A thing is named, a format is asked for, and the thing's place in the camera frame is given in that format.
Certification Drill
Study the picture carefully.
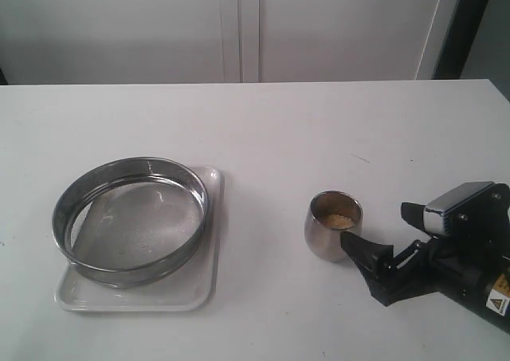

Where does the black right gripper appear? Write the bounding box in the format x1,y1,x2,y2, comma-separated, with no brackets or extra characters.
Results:
340,183,509,329

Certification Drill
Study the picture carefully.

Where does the yellow white grain pile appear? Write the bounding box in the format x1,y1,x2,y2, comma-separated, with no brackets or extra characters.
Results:
320,214,355,230

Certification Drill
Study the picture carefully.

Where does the small stainless steel cup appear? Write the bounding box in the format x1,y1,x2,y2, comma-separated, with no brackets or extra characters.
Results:
304,190,363,263

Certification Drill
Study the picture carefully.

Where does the round steel mesh sieve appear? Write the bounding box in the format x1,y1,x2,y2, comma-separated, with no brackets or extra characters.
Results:
52,157,212,288

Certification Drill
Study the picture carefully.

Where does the white rectangular plastic tray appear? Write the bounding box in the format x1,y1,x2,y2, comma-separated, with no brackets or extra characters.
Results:
54,166,225,313

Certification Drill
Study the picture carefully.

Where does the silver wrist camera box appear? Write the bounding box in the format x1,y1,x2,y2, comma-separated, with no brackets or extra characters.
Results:
423,181,495,237

